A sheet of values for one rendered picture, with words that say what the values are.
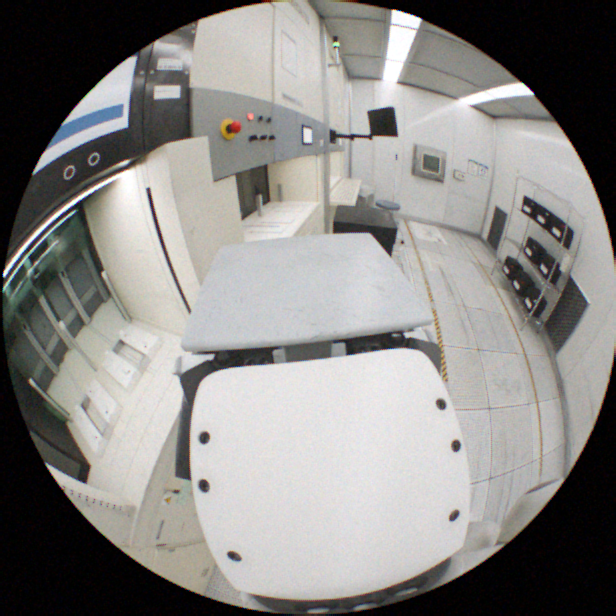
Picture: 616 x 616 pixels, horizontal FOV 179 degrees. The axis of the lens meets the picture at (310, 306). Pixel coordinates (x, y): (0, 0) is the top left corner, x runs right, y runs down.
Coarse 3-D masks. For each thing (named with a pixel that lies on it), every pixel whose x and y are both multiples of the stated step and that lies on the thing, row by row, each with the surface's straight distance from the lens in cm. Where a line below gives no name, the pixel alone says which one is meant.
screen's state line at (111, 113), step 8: (120, 104) 45; (96, 112) 43; (104, 112) 44; (112, 112) 44; (120, 112) 45; (72, 120) 42; (80, 120) 42; (88, 120) 42; (96, 120) 42; (104, 120) 43; (64, 128) 41; (72, 128) 41; (80, 128) 41; (88, 128) 42; (56, 136) 41; (64, 136) 40; (56, 144) 40
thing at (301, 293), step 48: (288, 240) 16; (336, 240) 16; (240, 288) 12; (288, 288) 11; (336, 288) 11; (384, 288) 12; (192, 336) 10; (240, 336) 9; (288, 336) 9; (336, 336) 9; (432, 336) 22
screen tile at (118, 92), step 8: (128, 64) 51; (112, 72) 49; (120, 72) 49; (128, 72) 50; (120, 80) 48; (104, 88) 46; (112, 88) 47; (120, 88) 47; (88, 96) 45; (96, 96) 45; (104, 96) 45; (112, 96) 46; (120, 96) 46; (80, 104) 44; (88, 104) 44; (96, 104) 44; (72, 112) 43
